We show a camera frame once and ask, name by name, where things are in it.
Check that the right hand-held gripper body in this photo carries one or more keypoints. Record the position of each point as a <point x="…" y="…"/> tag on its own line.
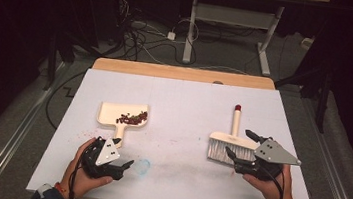
<point x="275" y="154"/>

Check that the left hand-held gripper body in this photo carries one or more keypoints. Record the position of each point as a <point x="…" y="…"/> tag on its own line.
<point x="108" y="153"/>

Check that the white brush with red cap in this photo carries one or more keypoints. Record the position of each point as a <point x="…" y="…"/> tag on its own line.
<point x="226" y="141"/>

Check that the pile of red crumbs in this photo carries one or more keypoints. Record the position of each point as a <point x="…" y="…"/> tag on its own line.
<point x="133" y="118"/>

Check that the cream dustpan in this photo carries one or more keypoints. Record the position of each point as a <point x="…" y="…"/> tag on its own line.
<point x="107" y="113"/>

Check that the person's right hand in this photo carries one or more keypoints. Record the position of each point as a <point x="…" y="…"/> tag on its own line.
<point x="274" y="191"/>

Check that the person's left hand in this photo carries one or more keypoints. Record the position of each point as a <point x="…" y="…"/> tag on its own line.
<point x="84" y="184"/>

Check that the white table cover board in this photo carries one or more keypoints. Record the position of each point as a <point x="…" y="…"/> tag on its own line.
<point x="191" y="101"/>

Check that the dark metal stand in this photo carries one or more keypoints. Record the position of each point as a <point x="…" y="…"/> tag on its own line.
<point x="51" y="65"/>
<point x="323" y="102"/>

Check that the white wrist band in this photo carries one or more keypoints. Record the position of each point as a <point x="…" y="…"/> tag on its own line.
<point x="44" y="190"/>

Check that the wooden table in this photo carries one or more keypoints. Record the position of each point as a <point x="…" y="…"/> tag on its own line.
<point x="167" y="71"/>

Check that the small white box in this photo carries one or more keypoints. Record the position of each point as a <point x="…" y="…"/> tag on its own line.
<point x="307" y="43"/>

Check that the white power adapter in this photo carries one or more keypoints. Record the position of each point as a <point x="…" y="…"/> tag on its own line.
<point x="171" y="35"/>

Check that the metal floor rail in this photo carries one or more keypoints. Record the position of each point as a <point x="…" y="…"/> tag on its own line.
<point x="8" y="147"/>
<point x="337" y="198"/>

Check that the white desk frame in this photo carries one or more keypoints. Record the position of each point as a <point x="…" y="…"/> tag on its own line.
<point x="190" y="30"/>

